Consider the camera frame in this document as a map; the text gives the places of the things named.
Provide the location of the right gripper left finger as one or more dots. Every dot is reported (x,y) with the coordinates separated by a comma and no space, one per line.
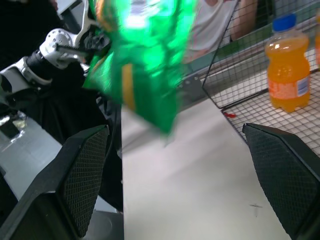
(75,180)

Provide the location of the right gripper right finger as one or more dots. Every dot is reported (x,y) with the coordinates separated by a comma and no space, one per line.
(282,170)

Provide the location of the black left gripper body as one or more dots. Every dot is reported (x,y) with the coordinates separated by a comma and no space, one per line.
(96,42)

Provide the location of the green snack bag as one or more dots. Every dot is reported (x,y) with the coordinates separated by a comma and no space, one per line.
(147,62)

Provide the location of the small red scrap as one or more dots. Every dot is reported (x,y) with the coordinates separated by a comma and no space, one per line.
(230,115)

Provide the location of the orange juice bottle blue cap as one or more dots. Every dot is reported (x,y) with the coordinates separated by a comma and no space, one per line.
(287,65)

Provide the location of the person in white shirt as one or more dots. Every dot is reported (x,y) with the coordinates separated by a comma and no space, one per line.
(210,25)

